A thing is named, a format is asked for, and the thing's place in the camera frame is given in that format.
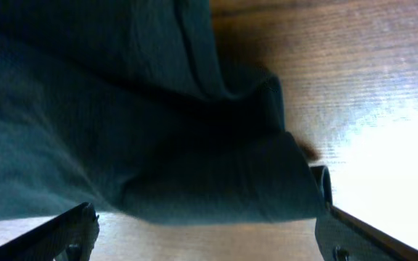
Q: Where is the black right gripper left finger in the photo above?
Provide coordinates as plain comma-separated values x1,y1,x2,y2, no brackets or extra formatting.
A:
0,202,99,261

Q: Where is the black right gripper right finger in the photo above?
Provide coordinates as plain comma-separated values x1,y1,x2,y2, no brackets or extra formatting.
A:
311,165,418,261

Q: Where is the black Nike t-shirt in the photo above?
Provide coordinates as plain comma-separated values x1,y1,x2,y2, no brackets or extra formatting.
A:
0,0,324,225

